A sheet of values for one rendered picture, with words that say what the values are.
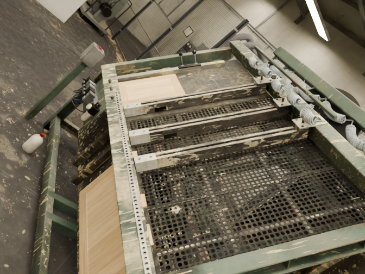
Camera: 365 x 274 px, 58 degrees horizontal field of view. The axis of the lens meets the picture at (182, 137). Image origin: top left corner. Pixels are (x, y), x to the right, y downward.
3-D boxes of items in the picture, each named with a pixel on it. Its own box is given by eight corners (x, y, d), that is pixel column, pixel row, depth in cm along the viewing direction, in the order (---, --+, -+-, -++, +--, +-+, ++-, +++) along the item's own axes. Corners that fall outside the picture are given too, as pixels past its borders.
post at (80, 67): (25, 113, 303) (82, 58, 287) (31, 117, 307) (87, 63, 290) (24, 117, 299) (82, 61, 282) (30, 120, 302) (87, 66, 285)
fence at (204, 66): (117, 80, 282) (117, 75, 280) (222, 63, 298) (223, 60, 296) (118, 82, 279) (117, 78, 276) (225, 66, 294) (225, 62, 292)
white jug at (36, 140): (22, 142, 272) (38, 127, 268) (32, 148, 278) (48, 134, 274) (20, 149, 265) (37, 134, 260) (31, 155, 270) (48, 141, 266)
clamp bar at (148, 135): (129, 138, 216) (124, 106, 201) (295, 107, 235) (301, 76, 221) (131, 147, 208) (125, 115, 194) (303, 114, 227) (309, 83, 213)
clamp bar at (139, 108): (124, 111, 242) (119, 82, 227) (274, 86, 261) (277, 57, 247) (125, 118, 234) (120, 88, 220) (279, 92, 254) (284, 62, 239)
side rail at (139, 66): (116, 74, 306) (114, 62, 299) (228, 56, 324) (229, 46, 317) (117, 76, 301) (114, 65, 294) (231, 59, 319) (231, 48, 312)
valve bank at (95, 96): (69, 86, 275) (89, 67, 270) (83, 96, 283) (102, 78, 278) (68, 118, 236) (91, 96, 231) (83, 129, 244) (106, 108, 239)
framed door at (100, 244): (81, 193, 247) (79, 192, 246) (134, 149, 235) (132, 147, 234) (82, 313, 177) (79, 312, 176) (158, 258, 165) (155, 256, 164)
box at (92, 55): (79, 55, 287) (94, 41, 283) (89, 64, 294) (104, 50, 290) (79, 60, 278) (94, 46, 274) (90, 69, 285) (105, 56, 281)
